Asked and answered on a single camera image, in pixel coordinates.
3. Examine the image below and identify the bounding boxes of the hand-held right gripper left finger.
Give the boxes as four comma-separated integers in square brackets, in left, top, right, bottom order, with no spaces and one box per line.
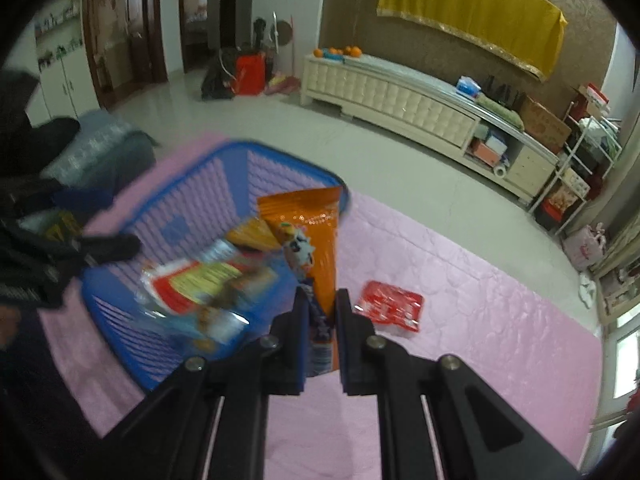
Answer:
[102,287,311,480]

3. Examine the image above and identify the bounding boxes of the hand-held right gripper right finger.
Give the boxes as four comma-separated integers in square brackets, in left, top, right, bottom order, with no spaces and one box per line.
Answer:
[335,288,581,480]

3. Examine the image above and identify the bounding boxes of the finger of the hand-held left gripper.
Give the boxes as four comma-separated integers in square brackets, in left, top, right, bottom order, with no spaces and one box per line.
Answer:
[60,234,144,273]
[30,185,115,216]

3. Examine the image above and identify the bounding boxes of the red snack packet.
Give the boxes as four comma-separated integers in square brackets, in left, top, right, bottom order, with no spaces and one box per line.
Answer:
[352,280,425,335]

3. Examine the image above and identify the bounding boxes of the red yellow pickle packet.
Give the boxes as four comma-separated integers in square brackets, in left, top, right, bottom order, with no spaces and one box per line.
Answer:
[141,257,281,317]

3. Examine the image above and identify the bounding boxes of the long orange snack packet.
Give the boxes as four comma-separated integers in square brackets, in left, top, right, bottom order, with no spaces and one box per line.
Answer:
[257,186,347,377]

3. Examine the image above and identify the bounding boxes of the orange yellow snack bag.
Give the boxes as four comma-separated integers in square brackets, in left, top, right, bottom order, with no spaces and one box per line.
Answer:
[227,219,281,252]

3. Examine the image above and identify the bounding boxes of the blue plastic basket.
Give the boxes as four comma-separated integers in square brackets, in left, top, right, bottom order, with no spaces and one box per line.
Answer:
[82,140,354,394]

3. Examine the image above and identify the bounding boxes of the black cloth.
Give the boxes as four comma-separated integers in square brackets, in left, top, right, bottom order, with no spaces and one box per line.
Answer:
[0,70,82,181]

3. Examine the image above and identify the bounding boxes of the person's dark blue clothing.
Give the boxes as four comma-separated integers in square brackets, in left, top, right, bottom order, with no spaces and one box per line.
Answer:
[0,310,102,480]

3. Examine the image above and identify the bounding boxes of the black bag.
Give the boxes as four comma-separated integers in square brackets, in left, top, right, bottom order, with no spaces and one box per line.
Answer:
[201,49,238,101]

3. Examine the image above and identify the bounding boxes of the brown wooden door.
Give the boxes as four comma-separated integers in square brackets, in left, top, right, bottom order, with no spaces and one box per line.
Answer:
[82,0,169,109]

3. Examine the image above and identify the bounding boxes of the red bag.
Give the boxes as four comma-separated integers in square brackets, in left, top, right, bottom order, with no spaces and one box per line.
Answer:
[234,54,267,96]

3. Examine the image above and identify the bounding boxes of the broom with white pole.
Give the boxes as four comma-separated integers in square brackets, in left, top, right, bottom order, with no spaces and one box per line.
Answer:
[265,10,302,96]

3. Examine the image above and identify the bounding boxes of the white slippers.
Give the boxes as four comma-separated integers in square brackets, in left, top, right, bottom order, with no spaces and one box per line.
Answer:
[579,272,599,309]

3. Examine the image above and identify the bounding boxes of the orange box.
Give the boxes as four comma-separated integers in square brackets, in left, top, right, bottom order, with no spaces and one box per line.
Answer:
[470,140,506,164]

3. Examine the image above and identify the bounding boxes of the pink bag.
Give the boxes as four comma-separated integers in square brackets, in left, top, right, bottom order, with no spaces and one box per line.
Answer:
[562,225,607,272]

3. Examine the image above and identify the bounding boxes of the cream television cabinet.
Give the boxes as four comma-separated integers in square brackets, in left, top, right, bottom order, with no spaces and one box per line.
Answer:
[301,52,560,206]

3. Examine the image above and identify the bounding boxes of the green folded cushion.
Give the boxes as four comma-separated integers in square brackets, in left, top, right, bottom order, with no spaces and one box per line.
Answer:
[475,94,524,131]

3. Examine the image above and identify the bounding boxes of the white metal rack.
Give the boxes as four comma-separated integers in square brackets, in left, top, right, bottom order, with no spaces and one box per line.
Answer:
[530,110,624,239]

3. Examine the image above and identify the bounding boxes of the brown cardboard box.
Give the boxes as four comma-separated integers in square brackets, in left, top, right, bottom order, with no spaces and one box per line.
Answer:
[517,96,574,155]

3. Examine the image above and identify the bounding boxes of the dark upright items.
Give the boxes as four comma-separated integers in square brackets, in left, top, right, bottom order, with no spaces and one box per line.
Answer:
[482,76,524,108]

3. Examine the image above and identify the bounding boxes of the red white box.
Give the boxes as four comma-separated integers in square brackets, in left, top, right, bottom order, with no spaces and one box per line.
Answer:
[575,85,611,119]

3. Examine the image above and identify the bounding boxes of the white wall cabinet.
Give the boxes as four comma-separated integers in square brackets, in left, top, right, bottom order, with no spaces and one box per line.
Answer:
[30,0,97,127]

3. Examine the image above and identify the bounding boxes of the brown doorway frame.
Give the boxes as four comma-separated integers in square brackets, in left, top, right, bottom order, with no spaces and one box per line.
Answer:
[179,0,239,74]

